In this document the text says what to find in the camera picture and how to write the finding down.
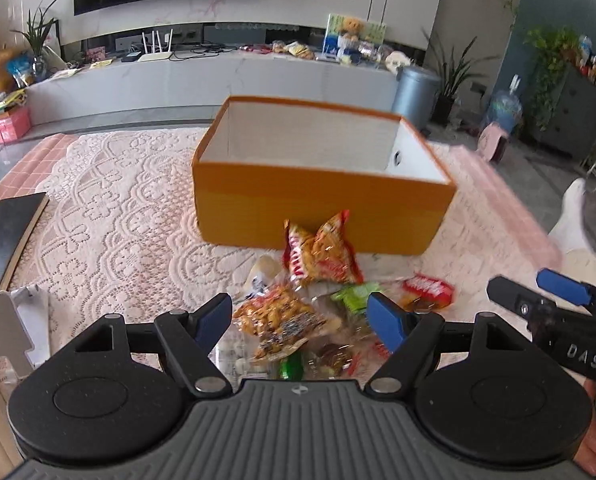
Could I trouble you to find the red label nut packet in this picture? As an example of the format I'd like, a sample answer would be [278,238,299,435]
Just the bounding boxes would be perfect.
[402,274,455,309]

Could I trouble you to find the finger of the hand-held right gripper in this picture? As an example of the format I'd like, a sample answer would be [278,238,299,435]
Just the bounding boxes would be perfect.
[487,275,549,326]
[536,268,596,307]

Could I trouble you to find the green white display board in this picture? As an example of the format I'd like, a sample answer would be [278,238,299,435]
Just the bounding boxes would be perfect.
[325,14,386,58]

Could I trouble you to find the blue snack bag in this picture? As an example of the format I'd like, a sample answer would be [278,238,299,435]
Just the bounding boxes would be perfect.
[7,55,34,86]

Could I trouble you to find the white router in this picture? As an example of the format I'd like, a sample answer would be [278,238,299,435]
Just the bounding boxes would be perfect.
[138,30,175,62]

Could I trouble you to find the brown teddy bear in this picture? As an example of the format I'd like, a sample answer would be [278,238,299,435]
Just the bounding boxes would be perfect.
[340,16,366,43]

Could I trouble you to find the white plastic packaging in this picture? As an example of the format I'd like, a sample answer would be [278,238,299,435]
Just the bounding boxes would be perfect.
[0,284,50,382]

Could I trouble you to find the cream white snack packet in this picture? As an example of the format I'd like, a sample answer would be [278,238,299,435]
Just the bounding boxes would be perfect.
[245,255,284,301]

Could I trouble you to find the pink box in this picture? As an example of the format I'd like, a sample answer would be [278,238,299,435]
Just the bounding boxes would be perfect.
[0,107,32,145]

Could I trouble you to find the green plant in glass vase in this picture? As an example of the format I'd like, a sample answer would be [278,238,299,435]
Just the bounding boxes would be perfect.
[10,0,64,83]

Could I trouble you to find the pink checked cloth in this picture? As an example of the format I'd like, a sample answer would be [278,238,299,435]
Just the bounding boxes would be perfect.
[0,132,564,271]

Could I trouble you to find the orange cardboard box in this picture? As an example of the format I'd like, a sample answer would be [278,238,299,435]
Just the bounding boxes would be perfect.
[192,95,459,256]

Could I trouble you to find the green trailing vine plant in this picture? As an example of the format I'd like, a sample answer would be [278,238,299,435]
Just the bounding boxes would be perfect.
[523,27,579,131]

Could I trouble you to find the assorted bottles group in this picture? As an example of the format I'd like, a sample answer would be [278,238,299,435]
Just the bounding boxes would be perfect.
[575,35,596,88]

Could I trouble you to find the blue water bottle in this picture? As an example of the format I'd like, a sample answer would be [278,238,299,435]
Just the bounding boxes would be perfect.
[485,75,524,136]

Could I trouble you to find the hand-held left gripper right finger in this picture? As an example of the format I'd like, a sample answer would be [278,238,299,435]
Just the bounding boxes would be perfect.
[364,292,526,397]

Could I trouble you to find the white marble television console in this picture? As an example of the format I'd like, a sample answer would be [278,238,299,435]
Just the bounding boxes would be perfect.
[23,50,399,126]

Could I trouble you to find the yellow packaged pastries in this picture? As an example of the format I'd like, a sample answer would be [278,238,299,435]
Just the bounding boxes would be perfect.
[273,40,314,58]

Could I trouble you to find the white lace tablecloth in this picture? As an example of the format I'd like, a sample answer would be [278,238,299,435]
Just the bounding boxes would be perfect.
[0,127,544,386]

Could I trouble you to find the pink heater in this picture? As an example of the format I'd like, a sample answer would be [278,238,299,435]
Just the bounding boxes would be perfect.
[478,125,511,163]

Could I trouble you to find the yellow green paper stack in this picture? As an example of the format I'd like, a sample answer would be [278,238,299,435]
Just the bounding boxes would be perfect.
[0,89,29,120]

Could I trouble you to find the person's right leg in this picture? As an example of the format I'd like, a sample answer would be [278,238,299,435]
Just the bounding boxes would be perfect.
[548,177,596,291]

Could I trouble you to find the brown candy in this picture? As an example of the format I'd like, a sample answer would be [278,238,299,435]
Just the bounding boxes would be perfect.
[313,342,359,378]

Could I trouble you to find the black notebook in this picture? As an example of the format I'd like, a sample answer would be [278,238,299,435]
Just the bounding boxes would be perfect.
[0,191,50,296]

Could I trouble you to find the green snack packet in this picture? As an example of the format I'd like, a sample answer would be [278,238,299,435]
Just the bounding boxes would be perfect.
[330,282,381,313]

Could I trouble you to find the green sausage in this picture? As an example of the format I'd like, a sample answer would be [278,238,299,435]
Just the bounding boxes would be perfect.
[278,352,304,380]

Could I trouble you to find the orange peanut snack packet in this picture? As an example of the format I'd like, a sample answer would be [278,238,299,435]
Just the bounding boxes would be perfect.
[233,285,329,361]

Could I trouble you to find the grey blue cabinet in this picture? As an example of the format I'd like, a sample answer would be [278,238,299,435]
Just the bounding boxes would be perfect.
[528,62,596,158]

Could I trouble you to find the long leaf potted plant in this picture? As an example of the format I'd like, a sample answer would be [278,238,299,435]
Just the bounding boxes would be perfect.
[423,35,484,126]

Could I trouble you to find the black cables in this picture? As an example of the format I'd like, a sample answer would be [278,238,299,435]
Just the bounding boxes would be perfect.
[170,42,239,61]

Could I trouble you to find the red yellow noodle snack packet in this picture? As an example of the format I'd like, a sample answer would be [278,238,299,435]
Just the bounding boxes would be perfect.
[283,210,365,286]

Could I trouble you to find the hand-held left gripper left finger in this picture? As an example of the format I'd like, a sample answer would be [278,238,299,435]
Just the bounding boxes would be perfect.
[73,292,234,398]

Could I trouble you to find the person's right hand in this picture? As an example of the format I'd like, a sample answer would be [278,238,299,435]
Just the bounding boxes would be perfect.
[572,379,596,478]

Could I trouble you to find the grey metal trash can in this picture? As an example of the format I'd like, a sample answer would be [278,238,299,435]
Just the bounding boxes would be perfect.
[392,65,443,131]

